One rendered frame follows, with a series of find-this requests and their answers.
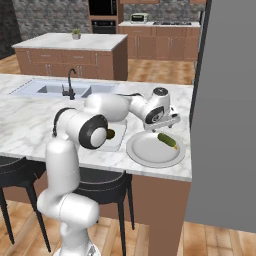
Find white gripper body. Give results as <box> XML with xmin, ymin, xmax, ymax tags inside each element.
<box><xmin>143</xmin><ymin>112</ymin><xmax>182</xmax><ymax>134</ymax></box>

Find large white plate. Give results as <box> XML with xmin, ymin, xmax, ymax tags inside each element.
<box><xmin>125</xmin><ymin>131</ymin><xmax>187</xmax><ymax>169</ymax></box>

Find clear tupperware container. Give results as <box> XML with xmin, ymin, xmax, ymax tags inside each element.
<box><xmin>95</xmin><ymin>118</ymin><xmax>129</xmax><ymax>153</ymax></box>

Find green zucchini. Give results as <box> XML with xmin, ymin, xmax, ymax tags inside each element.
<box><xmin>157</xmin><ymin>132</ymin><xmax>180</xmax><ymax>151</ymax></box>

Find grey fridge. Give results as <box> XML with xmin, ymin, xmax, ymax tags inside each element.
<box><xmin>184</xmin><ymin>0</ymin><xmax>256</xmax><ymax>234</ymax></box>

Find brown cupboard run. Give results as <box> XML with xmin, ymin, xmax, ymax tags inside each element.
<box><xmin>117</xmin><ymin>20</ymin><xmax>202</xmax><ymax>62</ymax></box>

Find brown counter base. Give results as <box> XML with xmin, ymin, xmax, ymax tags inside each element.
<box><xmin>0</xmin><ymin>168</ymin><xmax>192</xmax><ymax>256</ymax></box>

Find black bar stool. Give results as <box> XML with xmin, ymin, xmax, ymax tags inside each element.
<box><xmin>72</xmin><ymin>166</ymin><xmax>136</xmax><ymax>256</ymax></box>
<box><xmin>0</xmin><ymin>155</ymin><xmax>53</xmax><ymax>253</ymax></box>

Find black tap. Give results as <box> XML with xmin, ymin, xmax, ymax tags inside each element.
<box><xmin>61</xmin><ymin>67</ymin><xmax>78</xmax><ymax>101</ymax></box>

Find black hob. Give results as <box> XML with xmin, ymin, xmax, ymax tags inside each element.
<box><xmin>152</xmin><ymin>20</ymin><xmax>193</xmax><ymax>27</ymax></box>

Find white toaster oven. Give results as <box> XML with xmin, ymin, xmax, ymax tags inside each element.
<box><xmin>129</xmin><ymin>12</ymin><xmax>150</xmax><ymax>25</ymax></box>

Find brown kitchen island cupboards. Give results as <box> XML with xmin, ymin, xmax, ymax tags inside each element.
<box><xmin>11</xmin><ymin>32</ymin><xmax>129</xmax><ymax>82</ymax></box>

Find black built-in oven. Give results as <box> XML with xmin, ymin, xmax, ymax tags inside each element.
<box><xmin>90</xmin><ymin>19</ymin><xmax>118</xmax><ymax>35</ymax></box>

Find steel double sink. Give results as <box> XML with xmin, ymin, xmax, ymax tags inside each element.
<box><xmin>9</xmin><ymin>78</ymin><xmax>120</xmax><ymax>100</ymax></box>

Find small potted plant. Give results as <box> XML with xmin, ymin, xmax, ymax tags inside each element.
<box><xmin>71</xmin><ymin>27</ymin><xmax>82</xmax><ymax>41</ymax></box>

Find black microwave oven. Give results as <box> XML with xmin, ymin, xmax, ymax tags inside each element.
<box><xmin>88</xmin><ymin>0</ymin><xmax>118</xmax><ymax>17</ymax></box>

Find brown wall cupboards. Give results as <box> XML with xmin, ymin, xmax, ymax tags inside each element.
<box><xmin>118</xmin><ymin>0</ymin><xmax>161</xmax><ymax>5</ymax></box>

